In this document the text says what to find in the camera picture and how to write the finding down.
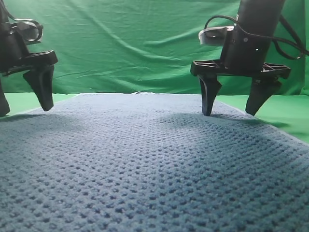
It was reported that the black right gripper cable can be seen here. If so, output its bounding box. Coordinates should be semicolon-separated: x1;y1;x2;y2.
204;14;309;60

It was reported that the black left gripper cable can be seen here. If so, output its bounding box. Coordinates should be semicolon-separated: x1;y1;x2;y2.
0;0;44;42

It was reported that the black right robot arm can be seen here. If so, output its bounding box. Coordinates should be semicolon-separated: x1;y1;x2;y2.
190;0;291;116

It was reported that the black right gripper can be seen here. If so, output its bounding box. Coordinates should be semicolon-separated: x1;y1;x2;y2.
190;27;291;116

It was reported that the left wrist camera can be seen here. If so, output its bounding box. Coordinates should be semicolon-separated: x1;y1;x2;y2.
11;22;43;45

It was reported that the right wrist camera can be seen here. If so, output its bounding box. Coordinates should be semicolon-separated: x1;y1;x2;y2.
198;26;234;46

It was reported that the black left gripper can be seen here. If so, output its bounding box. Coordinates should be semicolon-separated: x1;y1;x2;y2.
0;22;58;117

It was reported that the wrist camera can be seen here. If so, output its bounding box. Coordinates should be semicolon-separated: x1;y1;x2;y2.
11;22;43;45
198;26;234;46

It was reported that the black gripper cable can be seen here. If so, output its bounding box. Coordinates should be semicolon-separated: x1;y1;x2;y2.
0;0;44;42
204;14;309;60

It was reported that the blue waffle-weave towel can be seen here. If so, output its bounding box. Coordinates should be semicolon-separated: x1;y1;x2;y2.
0;94;309;232

